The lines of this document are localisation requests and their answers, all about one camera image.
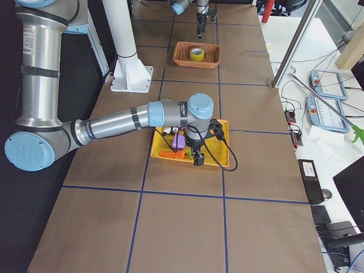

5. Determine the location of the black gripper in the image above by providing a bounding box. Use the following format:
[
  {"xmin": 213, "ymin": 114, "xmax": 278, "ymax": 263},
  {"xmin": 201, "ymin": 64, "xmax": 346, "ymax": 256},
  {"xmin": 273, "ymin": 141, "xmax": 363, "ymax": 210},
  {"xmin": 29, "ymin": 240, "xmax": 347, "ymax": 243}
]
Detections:
[
  {"xmin": 206, "ymin": 119, "xmax": 225, "ymax": 141},
  {"xmin": 197, "ymin": 11, "xmax": 216, "ymax": 39}
]

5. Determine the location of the yellow tape roll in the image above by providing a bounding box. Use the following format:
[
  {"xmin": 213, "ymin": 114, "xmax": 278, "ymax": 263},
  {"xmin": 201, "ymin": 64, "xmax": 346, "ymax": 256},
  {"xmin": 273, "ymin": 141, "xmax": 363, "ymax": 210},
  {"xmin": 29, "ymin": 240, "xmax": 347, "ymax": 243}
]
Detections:
[{"xmin": 189, "ymin": 47, "xmax": 205, "ymax": 62}]

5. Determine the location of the yellow plastic woven basket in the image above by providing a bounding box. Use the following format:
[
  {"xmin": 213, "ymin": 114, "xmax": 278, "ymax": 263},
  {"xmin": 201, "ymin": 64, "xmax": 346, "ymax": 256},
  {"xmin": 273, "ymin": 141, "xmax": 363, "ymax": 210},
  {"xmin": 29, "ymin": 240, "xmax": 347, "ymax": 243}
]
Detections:
[{"xmin": 151, "ymin": 127, "xmax": 230, "ymax": 167}]

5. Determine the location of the brown wicker basket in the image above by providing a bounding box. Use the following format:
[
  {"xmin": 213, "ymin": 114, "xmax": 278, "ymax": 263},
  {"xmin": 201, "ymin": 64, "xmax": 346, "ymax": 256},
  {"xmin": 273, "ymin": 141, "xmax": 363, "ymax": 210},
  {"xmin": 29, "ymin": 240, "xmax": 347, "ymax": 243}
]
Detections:
[{"xmin": 172, "ymin": 42, "xmax": 221, "ymax": 69}]

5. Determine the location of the purple foam cube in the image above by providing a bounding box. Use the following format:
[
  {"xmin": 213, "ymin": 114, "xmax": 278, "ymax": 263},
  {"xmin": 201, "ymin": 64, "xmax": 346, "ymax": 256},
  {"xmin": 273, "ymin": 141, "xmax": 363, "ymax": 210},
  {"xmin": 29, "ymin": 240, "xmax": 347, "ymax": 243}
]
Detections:
[{"xmin": 172, "ymin": 134, "xmax": 185, "ymax": 150}]

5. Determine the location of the toy carrot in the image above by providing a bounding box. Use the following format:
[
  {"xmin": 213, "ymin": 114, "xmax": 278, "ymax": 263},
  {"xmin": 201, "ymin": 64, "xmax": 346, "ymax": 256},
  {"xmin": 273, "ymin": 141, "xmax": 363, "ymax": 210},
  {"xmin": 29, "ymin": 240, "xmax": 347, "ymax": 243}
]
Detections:
[{"xmin": 158, "ymin": 148, "xmax": 193, "ymax": 159}]

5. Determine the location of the red cylinder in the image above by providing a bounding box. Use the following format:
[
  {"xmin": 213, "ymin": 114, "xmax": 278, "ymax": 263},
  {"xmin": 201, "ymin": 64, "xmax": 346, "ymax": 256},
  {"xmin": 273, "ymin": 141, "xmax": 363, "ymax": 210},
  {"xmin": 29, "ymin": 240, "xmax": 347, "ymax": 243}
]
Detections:
[{"xmin": 261, "ymin": 0, "xmax": 275, "ymax": 23}]

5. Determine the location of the upper orange black connector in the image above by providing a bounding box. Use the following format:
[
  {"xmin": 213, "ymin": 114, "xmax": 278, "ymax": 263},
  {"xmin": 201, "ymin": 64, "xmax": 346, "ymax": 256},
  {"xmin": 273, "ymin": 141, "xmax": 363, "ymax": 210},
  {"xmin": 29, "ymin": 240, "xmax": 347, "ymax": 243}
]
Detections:
[{"xmin": 284, "ymin": 109, "xmax": 296, "ymax": 125}]

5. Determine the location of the orange black connector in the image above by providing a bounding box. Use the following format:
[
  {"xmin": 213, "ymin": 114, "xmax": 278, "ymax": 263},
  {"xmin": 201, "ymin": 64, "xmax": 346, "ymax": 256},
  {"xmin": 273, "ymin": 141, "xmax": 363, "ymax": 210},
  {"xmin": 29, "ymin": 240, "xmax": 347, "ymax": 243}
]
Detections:
[
  {"xmin": 284, "ymin": 109, "xmax": 296, "ymax": 125},
  {"xmin": 289, "ymin": 126, "xmax": 303, "ymax": 148}
]

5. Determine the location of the lower orange black connector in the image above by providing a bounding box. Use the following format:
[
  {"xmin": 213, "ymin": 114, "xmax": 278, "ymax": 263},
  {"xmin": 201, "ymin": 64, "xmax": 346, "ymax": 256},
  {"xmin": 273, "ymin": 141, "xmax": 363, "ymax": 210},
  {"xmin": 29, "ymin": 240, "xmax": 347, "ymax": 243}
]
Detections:
[{"xmin": 289, "ymin": 126, "xmax": 303, "ymax": 148}]

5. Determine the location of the white paper sheet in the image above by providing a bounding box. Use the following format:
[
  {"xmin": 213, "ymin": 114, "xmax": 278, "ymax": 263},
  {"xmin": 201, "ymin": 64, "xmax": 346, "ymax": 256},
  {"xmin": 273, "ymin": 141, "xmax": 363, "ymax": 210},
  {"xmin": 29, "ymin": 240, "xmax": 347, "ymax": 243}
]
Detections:
[{"xmin": 308, "ymin": 125, "xmax": 345, "ymax": 145}]

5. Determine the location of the lower blue teach pendant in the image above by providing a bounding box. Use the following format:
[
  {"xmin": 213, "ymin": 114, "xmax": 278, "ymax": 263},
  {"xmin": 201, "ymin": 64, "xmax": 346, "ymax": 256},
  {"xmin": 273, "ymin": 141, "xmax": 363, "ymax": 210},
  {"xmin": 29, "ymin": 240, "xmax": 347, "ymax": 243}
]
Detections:
[{"xmin": 307, "ymin": 94, "xmax": 350, "ymax": 134}]

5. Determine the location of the blue teach pendant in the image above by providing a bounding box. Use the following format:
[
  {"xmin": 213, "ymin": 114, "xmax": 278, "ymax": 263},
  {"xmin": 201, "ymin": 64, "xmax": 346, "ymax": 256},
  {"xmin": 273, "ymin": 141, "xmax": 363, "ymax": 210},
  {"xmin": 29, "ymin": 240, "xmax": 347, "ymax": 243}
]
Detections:
[
  {"xmin": 309, "ymin": 69, "xmax": 348, "ymax": 101},
  {"xmin": 307, "ymin": 94, "xmax": 350, "ymax": 134}
]

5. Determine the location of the black rectangular box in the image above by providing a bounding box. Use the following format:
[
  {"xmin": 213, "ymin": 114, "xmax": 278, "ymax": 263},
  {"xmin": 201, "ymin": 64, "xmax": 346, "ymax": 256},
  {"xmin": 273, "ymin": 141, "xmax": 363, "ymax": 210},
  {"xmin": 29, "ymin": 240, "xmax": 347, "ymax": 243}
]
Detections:
[{"xmin": 297, "ymin": 159, "xmax": 324, "ymax": 205}]

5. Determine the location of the upper blue teach pendant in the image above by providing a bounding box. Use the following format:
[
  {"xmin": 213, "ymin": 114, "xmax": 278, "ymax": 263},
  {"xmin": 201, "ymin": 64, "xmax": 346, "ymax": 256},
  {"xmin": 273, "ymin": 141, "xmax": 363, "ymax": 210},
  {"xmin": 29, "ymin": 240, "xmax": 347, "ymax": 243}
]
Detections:
[{"xmin": 309, "ymin": 69, "xmax": 348, "ymax": 101}]

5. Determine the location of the silver round knob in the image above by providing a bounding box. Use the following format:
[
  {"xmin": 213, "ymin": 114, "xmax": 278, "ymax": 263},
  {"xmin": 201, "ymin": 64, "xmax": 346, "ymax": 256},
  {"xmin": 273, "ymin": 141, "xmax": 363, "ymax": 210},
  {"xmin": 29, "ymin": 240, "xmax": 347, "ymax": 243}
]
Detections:
[{"xmin": 322, "ymin": 189, "xmax": 333, "ymax": 201}]

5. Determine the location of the metal grabber stick green tip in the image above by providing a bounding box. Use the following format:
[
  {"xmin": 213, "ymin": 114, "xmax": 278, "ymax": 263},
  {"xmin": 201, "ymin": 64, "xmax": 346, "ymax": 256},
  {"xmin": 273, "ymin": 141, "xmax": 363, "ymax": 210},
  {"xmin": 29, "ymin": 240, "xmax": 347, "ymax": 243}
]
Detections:
[{"xmin": 289, "ymin": 72, "xmax": 363, "ymax": 143}]

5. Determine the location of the black monitor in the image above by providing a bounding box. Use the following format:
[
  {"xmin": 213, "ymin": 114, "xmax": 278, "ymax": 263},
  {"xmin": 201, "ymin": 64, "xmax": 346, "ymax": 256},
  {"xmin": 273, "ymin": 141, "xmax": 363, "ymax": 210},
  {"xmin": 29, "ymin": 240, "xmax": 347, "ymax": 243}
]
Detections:
[{"xmin": 333, "ymin": 159, "xmax": 363, "ymax": 231}]

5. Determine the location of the wooden board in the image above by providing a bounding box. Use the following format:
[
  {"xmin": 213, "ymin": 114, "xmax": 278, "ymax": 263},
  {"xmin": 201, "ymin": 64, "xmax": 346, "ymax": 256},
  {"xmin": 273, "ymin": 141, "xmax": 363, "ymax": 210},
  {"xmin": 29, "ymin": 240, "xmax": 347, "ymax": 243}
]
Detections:
[{"xmin": 336, "ymin": 24, "xmax": 364, "ymax": 70}]

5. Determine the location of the black desk device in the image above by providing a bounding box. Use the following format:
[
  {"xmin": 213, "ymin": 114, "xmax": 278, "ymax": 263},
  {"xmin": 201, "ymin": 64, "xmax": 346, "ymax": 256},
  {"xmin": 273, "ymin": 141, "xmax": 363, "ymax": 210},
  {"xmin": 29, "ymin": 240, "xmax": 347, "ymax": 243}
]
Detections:
[{"xmin": 316, "ymin": 221, "xmax": 363, "ymax": 267}]

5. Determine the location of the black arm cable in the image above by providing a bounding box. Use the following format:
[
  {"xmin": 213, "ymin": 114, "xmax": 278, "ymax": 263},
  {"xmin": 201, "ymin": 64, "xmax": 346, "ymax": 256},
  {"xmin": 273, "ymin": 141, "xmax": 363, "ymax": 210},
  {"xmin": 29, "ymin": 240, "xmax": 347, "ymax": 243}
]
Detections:
[{"xmin": 159, "ymin": 127, "xmax": 238, "ymax": 172}]

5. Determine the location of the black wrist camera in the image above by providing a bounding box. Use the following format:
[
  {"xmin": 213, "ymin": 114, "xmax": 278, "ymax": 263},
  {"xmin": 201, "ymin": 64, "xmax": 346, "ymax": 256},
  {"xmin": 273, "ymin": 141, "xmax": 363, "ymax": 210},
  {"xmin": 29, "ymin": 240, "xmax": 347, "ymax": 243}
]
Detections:
[{"xmin": 193, "ymin": 150, "xmax": 205, "ymax": 167}]

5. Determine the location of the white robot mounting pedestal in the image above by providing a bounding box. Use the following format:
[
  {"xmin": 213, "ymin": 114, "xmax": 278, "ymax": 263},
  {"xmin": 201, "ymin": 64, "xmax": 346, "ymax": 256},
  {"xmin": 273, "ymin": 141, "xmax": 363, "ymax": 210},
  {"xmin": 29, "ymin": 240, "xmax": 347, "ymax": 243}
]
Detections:
[{"xmin": 102, "ymin": 0, "xmax": 154, "ymax": 93}]

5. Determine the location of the aluminium frame post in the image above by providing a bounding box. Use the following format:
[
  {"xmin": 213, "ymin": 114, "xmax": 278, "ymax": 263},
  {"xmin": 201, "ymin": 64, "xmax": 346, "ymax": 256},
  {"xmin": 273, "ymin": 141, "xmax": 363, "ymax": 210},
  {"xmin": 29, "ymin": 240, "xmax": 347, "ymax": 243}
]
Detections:
[{"xmin": 272, "ymin": 0, "xmax": 323, "ymax": 88}]

